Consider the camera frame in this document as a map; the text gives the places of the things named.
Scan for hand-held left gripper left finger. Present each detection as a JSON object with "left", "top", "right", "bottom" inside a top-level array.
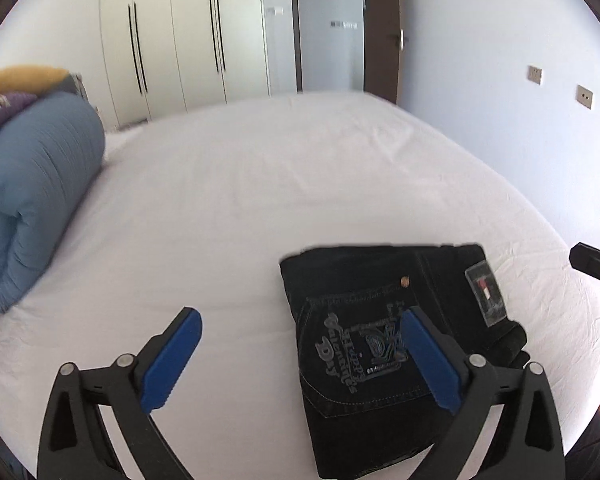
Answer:
[{"left": 37, "top": 307, "right": 202, "bottom": 480}]

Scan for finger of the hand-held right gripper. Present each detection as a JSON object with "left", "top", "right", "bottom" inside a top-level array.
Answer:
[{"left": 568, "top": 242, "right": 600, "bottom": 293}]

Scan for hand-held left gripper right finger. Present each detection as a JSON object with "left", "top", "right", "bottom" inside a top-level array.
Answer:
[{"left": 401, "top": 306, "right": 566, "bottom": 480}]

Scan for black denim pants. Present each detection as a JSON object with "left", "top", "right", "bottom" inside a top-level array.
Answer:
[{"left": 279, "top": 242, "right": 531, "bottom": 480}]

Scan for white bed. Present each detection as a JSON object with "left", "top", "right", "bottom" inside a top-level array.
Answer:
[{"left": 0, "top": 91, "right": 600, "bottom": 480}]

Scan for blue folded duvet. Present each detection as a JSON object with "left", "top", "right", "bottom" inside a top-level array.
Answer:
[{"left": 0, "top": 91, "right": 107, "bottom": 315}]

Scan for grey headboard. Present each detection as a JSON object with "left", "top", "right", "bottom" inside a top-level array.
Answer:
[{"left": 70, "top": 72, "right": 90, "bottom": 101}]

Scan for purple pillow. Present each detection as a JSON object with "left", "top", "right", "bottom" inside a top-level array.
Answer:
[{"left": 0, "top": 92, "right": 41, "bottom": 148}]

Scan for dark brown door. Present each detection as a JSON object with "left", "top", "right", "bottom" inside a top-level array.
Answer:
[{"left": 362, "top": 0, "right": 406, "bottom": 106}]

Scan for yellow pillow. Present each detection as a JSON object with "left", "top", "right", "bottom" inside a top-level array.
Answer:
[{"left": 0, "top": 65, "right": 73, "bottom": 98}]

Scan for white wardrobe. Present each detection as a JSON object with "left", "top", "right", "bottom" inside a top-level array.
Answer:
[{"left": 99, "top": 0, "right": 298, "bottom": 128}]

